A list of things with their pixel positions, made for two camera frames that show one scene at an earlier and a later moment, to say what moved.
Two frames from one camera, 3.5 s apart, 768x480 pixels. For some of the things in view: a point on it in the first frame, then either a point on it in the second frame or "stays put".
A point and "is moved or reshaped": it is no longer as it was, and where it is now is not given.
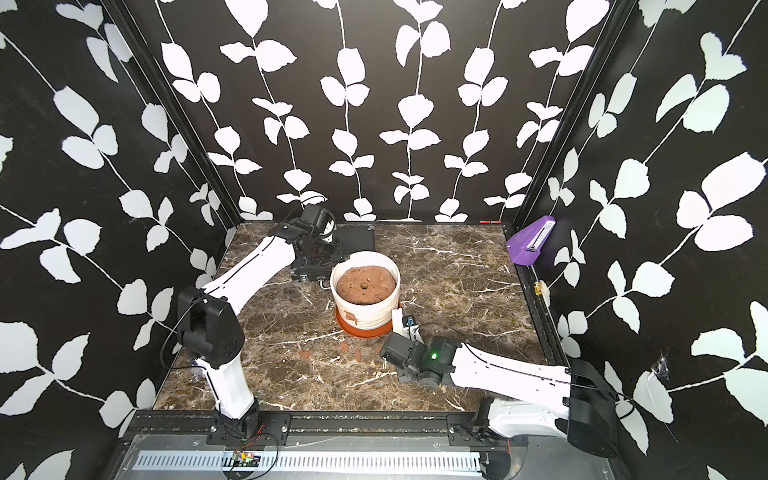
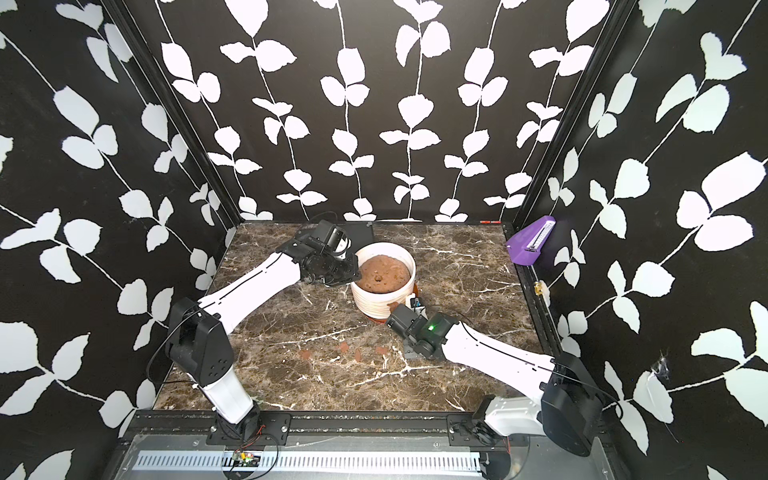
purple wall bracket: x=526 y=246 stays put
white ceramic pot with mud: x=366 y=288 is moved or reshaped
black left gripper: x=339 y=255 to x=353 y=271
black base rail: x=245 y=429 stays put
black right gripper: x=403 y=377 to x=408 y=352
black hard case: x=355 y=237 stays put
